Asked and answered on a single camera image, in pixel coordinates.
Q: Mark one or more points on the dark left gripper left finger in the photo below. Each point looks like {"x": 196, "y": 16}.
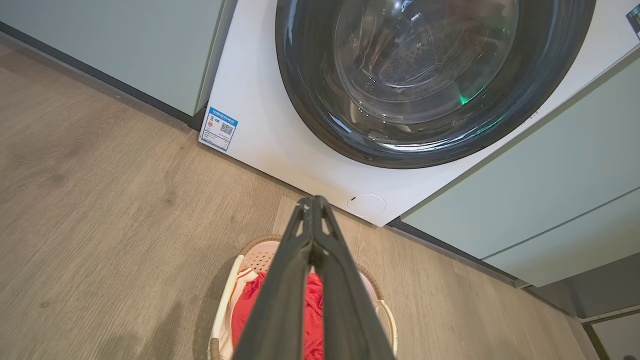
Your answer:
{"x": 280, "y": 310}

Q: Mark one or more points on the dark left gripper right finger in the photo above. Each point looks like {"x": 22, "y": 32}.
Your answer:
{"x": 350, "y": 320}

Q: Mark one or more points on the white perforated laundry basket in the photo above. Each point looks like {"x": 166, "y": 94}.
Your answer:
{"x": 260, "y": 255}

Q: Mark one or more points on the red garment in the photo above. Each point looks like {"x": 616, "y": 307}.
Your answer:
{"x": 245, "y": 315}

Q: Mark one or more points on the round white filter cover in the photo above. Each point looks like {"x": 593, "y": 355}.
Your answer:
{"x": 366, "y": 205}

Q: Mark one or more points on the white front-load washing machine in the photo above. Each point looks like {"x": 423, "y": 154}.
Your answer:
{"x": 280, "y": 135}

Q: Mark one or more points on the blue white energy label sticker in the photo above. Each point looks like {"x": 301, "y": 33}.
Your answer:
{"x": 219, "y": 128}

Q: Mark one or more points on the black round washer door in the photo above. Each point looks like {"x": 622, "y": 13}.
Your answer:
{"x": 310, "y": 100}

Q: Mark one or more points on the pale green cabinet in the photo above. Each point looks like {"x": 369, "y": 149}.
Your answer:
{"x": 550, "y": 175}
{"x": 125, "y": 45}

